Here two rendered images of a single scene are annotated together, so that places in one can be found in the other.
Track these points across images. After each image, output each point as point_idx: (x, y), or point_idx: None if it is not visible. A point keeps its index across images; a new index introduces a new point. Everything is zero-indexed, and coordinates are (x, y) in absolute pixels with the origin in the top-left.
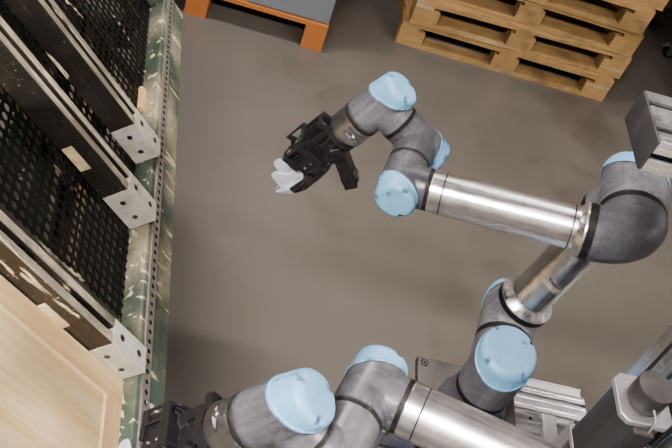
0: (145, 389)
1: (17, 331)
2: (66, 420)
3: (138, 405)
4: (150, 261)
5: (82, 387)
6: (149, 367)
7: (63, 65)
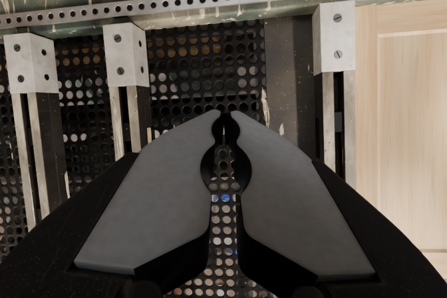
0: None
1: (387, 173)
2: (438, 88)
3: None
4: (183, 9)
5: (390, 73)
6: None
7: (64, 187)
